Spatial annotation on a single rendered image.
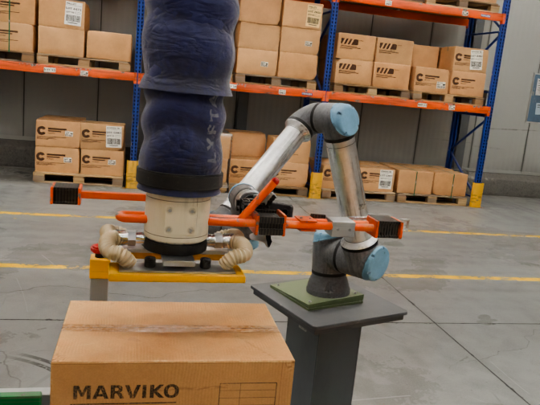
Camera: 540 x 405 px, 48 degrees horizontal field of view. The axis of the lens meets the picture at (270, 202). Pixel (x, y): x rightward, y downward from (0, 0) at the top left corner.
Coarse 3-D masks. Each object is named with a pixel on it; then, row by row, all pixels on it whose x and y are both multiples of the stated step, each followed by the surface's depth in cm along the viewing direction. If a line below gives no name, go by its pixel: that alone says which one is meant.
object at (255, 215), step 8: (256, 216) 162; (264, 216) 161; (272, 216) 166; (280, 216) 166; (256, 224) 162; (264, 224) 162; (272, 224) 163; (280, 224) 163; (256, 232) 162; (264, 232) 162; (272, 232) 163; (280, 232) 163
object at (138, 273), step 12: (108, 264) 153; (144, 264) 153; (156, 264) 154; (204, 264) 154; (216, 264) 159; (108, 276) 145; (120, 276) 145; (132, 276) 146; (144, 276) 147; (156, 276) 147; (168, 276) 148; (180, 276) 149; (192, 276) 150; (204, 276) 150; (216, 276) 151; (228, 276) 152; (240, 276) 153
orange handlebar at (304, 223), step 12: (84, 192) 178; (96, 192) 178; (108, 192) 180; (120, 192) 181; (120, 216) 154; (132, 216) 155; (144, 216) 155; (216, 216) 164; (228, 216) 165; (300, 216) 171; (300, 228) 167; (312, 228) 167; (324, 228) 168; (360, 228) 171; (372, 228) 172
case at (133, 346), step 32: (64, 320) 166; (96, 320) 168; (128, 320) 170; (160, 320) 172; (192, 320) 174; (224, 320) 177; (256, 320) 179; (64, 352) 147; (96, 352) 149; (128, 352) 151; (160, 352) 152; (192, 352) 154; (224, 352) 156; (256, 352) 158; (288, 352) 159; (64, 384) 144; (96, 384) 146; (128, 384) 147; (160, 384) 149; (192, 384) 151; (224, 384) 153; (256, 384) 154; (288, 384) 156
